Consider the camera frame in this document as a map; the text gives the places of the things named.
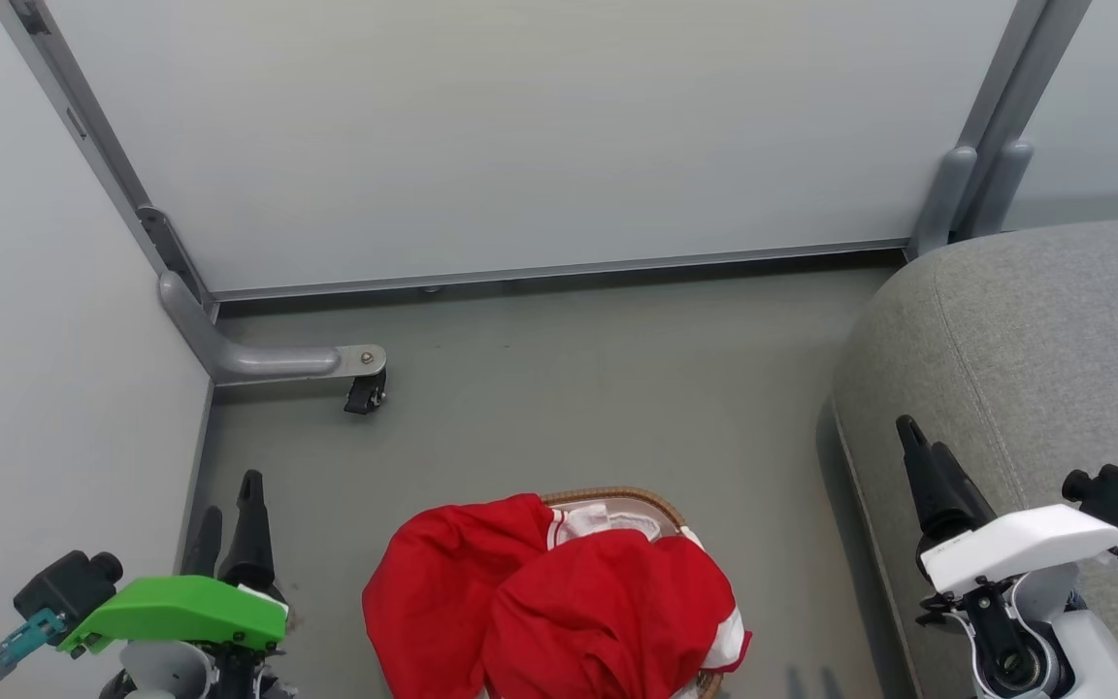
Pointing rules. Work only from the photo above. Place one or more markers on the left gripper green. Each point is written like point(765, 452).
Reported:
point(176, 610)

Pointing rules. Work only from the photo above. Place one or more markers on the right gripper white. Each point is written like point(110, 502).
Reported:
point(1025, 544)

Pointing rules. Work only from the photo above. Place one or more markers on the red and white garment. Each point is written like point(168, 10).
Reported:
point(559, 612)

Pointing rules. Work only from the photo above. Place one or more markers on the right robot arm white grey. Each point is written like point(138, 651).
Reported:
point(1073, 650)

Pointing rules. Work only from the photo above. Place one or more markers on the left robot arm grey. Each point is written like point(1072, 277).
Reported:
point(166, 675)

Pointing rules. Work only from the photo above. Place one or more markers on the grey fabric sofa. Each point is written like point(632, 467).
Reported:
point(1035, 369)

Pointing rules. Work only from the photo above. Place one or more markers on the black caster wheel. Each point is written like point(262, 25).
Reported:
point(365, 393)

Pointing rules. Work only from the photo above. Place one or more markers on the white wicker-rimmed laundry basket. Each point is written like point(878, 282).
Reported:
point(651, 500)

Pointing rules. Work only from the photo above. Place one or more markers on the grey rounded partition foot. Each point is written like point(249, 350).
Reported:
point(1001, 189)
point(942, 199)

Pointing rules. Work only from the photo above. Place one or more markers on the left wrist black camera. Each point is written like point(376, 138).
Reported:
point(64, 587)

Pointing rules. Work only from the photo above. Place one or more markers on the grey partition foot bracket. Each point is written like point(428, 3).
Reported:
point(258, 361)

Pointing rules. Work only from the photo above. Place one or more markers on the grey double partition frame post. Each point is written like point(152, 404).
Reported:
point(1020, 97)

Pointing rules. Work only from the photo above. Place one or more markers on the grey partition bottom rail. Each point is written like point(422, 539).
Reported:
point(559, 270)

